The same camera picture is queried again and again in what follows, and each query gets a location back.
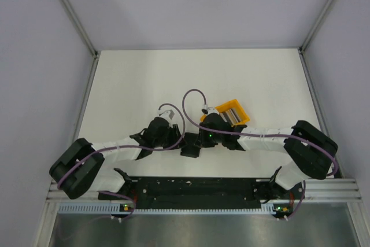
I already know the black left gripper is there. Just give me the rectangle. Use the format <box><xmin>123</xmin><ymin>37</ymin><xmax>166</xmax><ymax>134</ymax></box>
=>
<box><xmin>153</xmin><ymin>124</ymin><xmax>187</xmax><ymax>150</ymax></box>

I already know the black leather card holder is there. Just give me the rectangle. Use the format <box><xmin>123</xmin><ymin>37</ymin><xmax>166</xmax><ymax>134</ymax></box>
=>
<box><xmin>180</xmin><ymin>132</ymin><xmax>201</xmax><ymax>158</ymax></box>

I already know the yellow plastic bin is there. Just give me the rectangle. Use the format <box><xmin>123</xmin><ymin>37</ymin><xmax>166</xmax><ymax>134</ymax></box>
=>
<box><xmin>216</xmin><ymin>99</ymin><xmax>250</xmax><ymax>126</ymax></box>

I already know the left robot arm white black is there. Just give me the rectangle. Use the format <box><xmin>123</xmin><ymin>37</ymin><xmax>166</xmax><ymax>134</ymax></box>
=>
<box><xmin>49</xmin><ymin>116</ymin><xmax>184</xmax><ymax>200</ymax></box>

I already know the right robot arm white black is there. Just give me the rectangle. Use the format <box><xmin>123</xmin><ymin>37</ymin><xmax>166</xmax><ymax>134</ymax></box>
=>
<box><xmin>198</xmin><ymin>113</ymin><xmax>338</xmax><ymax>198</ymax></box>

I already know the stack of cards in bin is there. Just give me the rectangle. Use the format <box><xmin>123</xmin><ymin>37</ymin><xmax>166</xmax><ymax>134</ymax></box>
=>
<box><xmin>220</xmin><ymin>109</ymin><xmax>239</xmax><ymax>126</ymax></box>

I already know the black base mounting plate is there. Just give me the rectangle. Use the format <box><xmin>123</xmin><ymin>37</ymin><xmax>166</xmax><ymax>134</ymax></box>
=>
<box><xmin>98</xmin><ymin>175</ymin><xmax>307</xmax><ymax>209</ymax></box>

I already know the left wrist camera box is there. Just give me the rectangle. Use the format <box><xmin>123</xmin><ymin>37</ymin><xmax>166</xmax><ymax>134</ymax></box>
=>
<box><xmin>158</xmin><ymin>109</ymin><xmax>175</xmax><ymax>121</ymax></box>

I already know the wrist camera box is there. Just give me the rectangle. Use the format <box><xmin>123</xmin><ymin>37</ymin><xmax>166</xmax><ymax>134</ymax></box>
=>
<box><xmin>202</xmin><ymin>106</ymin><xmax>219</xmax><ymax>116</ymax></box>
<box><xmin>158</xmin><ymin>109</ymin><xmax>175</xmax><ymax>121</ymax></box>

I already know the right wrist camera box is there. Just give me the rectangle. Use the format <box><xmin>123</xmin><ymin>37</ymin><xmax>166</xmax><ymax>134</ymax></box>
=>
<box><xmin>202</xmin><ymin>106</ymin><xmax>219</xmax><ymax>116</ymax></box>

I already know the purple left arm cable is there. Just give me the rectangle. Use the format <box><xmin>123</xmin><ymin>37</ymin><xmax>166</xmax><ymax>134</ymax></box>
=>
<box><xmin>58</xmin><ymin>102</ymin><xmax>186</xmax><ymax>222</ymax></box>

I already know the grey slotted cable duct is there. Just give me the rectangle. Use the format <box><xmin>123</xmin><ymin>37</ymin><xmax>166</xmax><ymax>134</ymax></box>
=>
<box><xmin>58</xmin><ymin>202</ymin><xmax>278</xmax><ymax>215</ymax></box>

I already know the aluminium frame rail front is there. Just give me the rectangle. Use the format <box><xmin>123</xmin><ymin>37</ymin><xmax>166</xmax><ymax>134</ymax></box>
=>
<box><xmin>46</xmin><ymin>178</ymin><xmax>362</xmax><ymax>203</ymax></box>

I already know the aluminium frame post left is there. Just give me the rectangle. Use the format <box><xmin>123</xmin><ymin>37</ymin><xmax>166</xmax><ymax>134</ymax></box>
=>
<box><xmin>43</xmin><ymin>0</ymin><xmax>99</xmax><ymax>57</ymax></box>

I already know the aluminium frame post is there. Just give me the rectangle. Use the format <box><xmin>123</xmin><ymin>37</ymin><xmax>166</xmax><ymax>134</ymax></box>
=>
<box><xmin>43</xmin><ymin>0</ymin><xmax>99</xmax><ymax>57</ymax></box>
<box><xmin>299</xmin><ymin>0</ymin><xmax>355</xmax><ymax>53</ymax></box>

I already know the aluminium frame post right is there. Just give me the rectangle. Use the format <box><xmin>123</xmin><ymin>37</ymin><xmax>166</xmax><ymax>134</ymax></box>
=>
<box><xmin>299</xmin><ymin>0</ymin><xmax>355</xmax><ymax>53</ymax></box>

